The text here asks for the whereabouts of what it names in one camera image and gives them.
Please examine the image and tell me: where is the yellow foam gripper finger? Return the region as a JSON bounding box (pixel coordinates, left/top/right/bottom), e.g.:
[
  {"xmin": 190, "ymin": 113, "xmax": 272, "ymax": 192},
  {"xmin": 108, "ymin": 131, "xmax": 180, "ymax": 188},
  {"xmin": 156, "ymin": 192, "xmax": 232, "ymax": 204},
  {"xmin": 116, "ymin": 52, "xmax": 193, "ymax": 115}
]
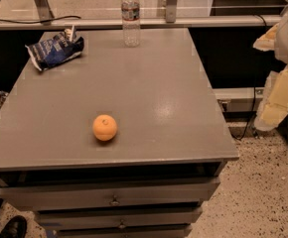
[
  {"xmin": 254, "ymin": 65, "xmax": 288, "ymax": 131},
  {"xmin": 253, "ymin": 24, "xmax": 279, "ymax": 52}
]

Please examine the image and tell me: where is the orange fruit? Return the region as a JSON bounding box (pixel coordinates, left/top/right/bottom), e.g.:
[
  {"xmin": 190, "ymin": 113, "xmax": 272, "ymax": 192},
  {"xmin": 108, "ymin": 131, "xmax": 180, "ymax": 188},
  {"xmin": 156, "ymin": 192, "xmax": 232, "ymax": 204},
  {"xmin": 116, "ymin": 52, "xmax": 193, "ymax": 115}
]
[{"xmin": 92, "ymin": 115, "xmax": 117, "ymax": 141}]

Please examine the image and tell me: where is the blue chip bag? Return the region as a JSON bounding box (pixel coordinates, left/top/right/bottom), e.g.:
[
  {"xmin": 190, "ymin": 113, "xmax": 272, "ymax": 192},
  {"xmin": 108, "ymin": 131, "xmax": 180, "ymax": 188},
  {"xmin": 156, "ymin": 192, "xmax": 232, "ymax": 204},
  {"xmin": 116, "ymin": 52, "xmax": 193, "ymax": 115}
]
[{"xmin": 27, "ymin": 26, "xmax": 84, "ymax": 71}]

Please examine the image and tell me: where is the clear plastic water bottle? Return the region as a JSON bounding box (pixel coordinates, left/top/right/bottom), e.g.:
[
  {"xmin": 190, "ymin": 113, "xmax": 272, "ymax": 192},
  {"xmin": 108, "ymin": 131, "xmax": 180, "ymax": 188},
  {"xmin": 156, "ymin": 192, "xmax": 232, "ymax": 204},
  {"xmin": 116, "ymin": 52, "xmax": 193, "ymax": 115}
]
[{"xmin": 121, "ymin": 0, "xmax": 140, "ymax": 47}]

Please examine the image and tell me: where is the grey drawer cabinet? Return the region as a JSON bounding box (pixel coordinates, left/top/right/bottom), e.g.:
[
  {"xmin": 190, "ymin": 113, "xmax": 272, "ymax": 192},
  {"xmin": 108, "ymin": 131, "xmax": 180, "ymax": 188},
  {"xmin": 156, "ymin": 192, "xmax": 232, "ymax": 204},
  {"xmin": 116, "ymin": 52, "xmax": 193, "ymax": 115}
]
[{"xmin": 0, "ymin": 29, "xmax": 237, "ymax": 238}]

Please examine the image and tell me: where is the bottom grey drawer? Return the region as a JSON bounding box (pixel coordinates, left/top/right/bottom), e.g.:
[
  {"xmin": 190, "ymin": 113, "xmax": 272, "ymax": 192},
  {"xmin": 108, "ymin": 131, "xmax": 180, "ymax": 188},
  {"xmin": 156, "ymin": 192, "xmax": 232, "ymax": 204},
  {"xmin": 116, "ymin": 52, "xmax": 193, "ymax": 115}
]
[{"xmin": 57, "ymin": 224, "xmax": 192, "ymax": 238}]

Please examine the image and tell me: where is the grey drawer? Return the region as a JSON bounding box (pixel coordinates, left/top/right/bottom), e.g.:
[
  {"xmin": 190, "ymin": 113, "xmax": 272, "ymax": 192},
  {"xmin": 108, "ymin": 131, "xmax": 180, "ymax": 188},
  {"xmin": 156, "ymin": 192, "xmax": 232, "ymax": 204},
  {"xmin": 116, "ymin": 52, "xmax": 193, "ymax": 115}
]
[
  {"xmin": 37, "ymin": 205, "xmax": 202, "ymax": 230},
  {"xmin": 57, "ymin": 224, "xmax": 192, "ymax": 238},
  {"xmin": 0, "ymin": 178, "xmax": 219, "ymax": 211}
]

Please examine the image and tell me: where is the top grey drawer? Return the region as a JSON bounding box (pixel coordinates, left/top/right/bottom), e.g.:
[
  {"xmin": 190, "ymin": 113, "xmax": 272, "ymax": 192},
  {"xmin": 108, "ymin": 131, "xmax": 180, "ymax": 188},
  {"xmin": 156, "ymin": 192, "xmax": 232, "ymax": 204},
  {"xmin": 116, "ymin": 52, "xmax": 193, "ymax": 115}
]
[{"xmin": 0, "ymin": 178, "xmax": 219, "ymax": 211}]

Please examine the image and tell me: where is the middle grey drawer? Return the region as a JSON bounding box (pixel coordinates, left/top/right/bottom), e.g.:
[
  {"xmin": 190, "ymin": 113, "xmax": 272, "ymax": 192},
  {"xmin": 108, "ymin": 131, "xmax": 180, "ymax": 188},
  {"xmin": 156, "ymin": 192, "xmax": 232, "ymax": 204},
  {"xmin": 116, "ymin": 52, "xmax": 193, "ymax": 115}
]
[{"xmin": 37, "ymin": 205, "xmax": 202, "ymax": 230}]

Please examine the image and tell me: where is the black shoe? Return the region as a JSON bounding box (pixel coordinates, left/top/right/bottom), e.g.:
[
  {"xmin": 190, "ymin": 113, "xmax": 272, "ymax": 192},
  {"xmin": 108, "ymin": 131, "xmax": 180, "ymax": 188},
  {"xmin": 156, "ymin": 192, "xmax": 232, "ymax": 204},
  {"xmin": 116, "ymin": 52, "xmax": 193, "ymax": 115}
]
[{"xmin": 0, "ymin": 215, "xmax": 27, "ymax": 238}]

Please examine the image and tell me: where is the black cable on ledge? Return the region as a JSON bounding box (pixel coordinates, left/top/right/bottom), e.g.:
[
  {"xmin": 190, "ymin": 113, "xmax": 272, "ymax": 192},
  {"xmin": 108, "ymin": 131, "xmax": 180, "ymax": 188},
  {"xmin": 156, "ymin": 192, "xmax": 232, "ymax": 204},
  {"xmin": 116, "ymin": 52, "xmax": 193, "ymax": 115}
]
[{"xmin": 0, "ymin": 15, "xmax": 82, "ymax": 25}]

